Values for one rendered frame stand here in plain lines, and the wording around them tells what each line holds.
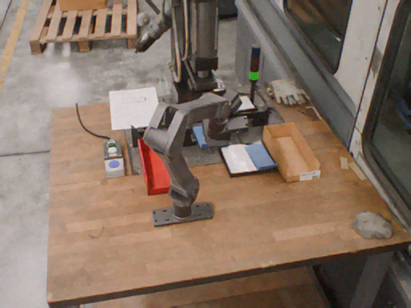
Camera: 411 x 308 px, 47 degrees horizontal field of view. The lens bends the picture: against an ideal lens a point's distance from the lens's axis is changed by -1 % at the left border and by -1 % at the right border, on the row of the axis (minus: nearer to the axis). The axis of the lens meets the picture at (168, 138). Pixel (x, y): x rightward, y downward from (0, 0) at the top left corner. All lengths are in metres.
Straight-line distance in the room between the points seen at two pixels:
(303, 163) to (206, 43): 0.57
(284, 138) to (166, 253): 0.72
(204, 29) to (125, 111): 0.62
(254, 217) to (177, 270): 0.33
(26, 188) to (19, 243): 0.45
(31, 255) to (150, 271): 1.39
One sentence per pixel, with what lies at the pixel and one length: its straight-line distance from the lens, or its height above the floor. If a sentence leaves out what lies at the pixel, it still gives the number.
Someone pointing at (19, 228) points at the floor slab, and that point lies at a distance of 2.92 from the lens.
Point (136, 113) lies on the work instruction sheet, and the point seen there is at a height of 0.90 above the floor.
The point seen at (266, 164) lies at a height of 0.92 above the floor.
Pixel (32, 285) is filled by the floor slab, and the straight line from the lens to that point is 2.64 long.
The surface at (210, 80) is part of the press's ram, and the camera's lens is 1.72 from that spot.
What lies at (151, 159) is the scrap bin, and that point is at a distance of 1.80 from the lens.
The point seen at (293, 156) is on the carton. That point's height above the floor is 0.90.
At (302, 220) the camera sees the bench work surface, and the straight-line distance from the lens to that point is 1.62.
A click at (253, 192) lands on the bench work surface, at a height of 0.90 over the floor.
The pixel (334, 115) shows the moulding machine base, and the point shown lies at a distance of 2.17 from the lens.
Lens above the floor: 2.07
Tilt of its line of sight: 38 degrees down
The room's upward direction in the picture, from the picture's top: 2 degrees counter-clockwise
